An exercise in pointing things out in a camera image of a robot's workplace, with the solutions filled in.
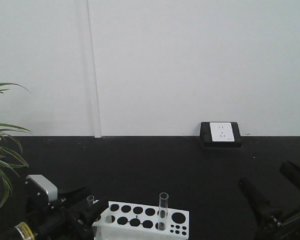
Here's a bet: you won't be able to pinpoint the white wall socket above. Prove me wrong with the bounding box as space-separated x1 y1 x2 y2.
209 122 235 142

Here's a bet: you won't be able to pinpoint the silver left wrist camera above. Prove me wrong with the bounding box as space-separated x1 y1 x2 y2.
24 174 58 206

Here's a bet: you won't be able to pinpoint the short clear test tube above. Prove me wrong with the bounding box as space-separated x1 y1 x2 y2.
86 195 95 207

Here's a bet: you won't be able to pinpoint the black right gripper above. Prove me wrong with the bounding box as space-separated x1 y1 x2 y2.
237 161 300 240

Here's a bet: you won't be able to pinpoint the black socket mounting block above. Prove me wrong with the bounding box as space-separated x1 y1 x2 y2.
199 122 242 148

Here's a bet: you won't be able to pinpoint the tall clear test tube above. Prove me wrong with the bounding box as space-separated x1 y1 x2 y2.
158 192 169 231

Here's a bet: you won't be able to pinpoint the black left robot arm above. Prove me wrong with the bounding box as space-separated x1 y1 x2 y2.
0 187 109 240

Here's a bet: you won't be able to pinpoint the white test tube rack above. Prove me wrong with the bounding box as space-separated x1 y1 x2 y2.
93 201 190 240

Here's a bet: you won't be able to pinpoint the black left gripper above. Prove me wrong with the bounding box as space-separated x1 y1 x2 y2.
26 186 108 240

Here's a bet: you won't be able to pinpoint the green spider plant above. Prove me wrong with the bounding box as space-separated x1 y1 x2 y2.
0 82 32 208

